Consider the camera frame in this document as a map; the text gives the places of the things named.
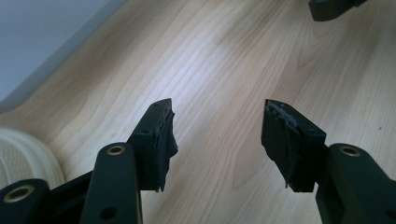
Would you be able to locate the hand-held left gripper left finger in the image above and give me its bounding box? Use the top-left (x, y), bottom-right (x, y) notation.
top-left (127, 98), bottom-right (179, 192)

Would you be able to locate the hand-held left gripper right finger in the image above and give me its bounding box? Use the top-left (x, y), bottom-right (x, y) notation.
top-left (261, 98), bottom-right (327, 193)

